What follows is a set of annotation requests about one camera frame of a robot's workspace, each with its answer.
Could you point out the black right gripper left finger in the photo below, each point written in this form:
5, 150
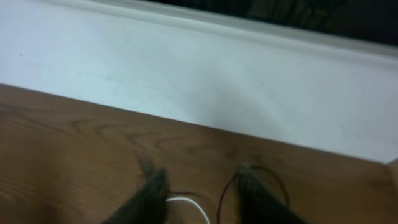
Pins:
149, 204

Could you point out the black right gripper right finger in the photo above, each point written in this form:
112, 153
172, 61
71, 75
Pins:
257, 204

